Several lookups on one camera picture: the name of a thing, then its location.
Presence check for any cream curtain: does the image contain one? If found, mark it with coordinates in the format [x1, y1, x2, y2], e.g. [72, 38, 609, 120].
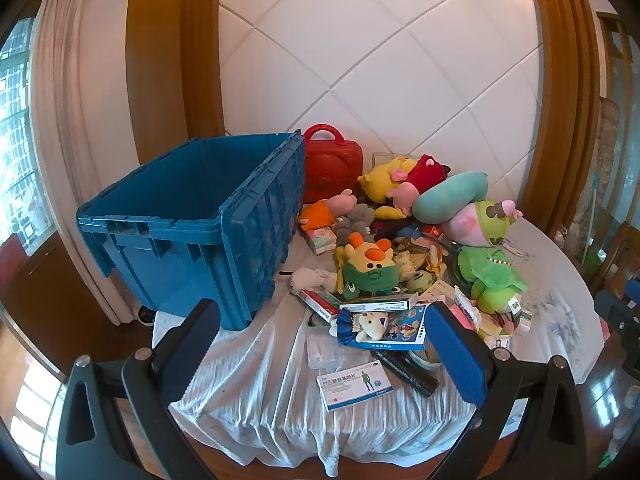
[30, 0, 146, 326]

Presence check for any long white medicine box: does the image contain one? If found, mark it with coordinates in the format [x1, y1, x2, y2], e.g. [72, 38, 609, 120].
[339, 299, 412, 313]

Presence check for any red-dress pig plush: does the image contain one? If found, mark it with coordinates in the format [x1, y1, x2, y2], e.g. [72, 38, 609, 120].
[391, 154, 453, 211]

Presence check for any white pink box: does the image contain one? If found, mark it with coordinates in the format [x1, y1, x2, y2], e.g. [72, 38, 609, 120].
[452, 285, 483, 331]

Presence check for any blue picture box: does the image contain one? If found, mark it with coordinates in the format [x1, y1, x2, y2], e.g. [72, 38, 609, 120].
[345, 305, 432, 352]

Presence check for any grey plush toy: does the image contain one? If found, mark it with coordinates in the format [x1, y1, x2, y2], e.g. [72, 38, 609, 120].
[334, 205, 376, 246]

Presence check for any clear tape roll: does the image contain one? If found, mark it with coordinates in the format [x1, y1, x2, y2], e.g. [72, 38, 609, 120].
[407, 347, 443, 371]

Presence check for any white blue medicine box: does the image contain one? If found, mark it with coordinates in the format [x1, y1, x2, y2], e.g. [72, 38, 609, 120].
[316, 360, 395, 412]

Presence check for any small green round toy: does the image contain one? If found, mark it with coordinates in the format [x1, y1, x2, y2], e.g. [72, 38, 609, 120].
[406, 270, 435, 295]

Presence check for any teal-shirt pig plush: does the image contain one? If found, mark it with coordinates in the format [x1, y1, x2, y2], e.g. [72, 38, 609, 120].
[412, 171, 488, 226]

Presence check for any yellow plush toy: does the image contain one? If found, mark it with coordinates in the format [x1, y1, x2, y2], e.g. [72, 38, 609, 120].
[357, 156, 418, 206]

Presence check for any blue plastic crate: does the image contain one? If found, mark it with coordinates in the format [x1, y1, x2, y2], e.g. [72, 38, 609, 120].
[76, 132, 307, 332]

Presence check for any small colourful tissue box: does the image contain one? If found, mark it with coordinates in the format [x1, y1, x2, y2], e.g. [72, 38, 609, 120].
[307, 227, 337, 256]

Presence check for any green frog-hat plush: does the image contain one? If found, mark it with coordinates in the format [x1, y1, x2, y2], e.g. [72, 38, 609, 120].
[335, 232, 401, 296]

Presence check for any orange-dress pig plush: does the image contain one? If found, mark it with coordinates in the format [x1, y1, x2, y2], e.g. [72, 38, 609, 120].
[299, 190, 358, 233]

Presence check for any white red medicine box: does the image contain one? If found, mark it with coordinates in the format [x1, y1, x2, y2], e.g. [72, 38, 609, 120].
[300, 287, 341, 316]

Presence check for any black flashlight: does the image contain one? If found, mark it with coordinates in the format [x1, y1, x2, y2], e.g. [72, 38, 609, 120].
[372, 349, 440, 398]

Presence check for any green dinosaur-suit pig plush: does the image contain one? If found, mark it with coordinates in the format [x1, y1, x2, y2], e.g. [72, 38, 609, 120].
[440, 199, 530, 315]

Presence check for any wooden wall panel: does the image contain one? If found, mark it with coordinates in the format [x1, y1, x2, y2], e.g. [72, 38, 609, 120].
[520, 0, 603, 241]
[125, 0, 226, 166]

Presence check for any dark blue chair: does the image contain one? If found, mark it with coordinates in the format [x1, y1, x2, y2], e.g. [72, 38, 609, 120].
[595, 280, 640, 376]

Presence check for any window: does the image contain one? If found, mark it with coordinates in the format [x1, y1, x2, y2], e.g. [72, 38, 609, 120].
[0, 15, 56, 256]

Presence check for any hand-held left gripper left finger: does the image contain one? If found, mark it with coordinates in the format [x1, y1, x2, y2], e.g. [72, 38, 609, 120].
[54, 298, 222, 480]

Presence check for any white floral tablecloth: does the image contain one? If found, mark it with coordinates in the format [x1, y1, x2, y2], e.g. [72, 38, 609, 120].
[152, 210, 606, 476]

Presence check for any red carry case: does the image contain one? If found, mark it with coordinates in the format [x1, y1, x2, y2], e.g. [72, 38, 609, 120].
[302, 124, 364, 205]

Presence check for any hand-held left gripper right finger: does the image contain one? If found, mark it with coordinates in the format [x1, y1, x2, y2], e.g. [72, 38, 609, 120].
[426, 301, 588, 480]

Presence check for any small white plush toy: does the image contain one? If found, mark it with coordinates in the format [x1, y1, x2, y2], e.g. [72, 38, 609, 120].
[290, 267, 338, 293]

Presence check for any clear plastic package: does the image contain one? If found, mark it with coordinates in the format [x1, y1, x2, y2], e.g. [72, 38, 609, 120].
[306, 327, 346, 367]

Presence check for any yellow patterned cloth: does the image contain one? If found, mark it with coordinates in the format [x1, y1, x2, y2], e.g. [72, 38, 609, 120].
[395, 245, 448, 281]

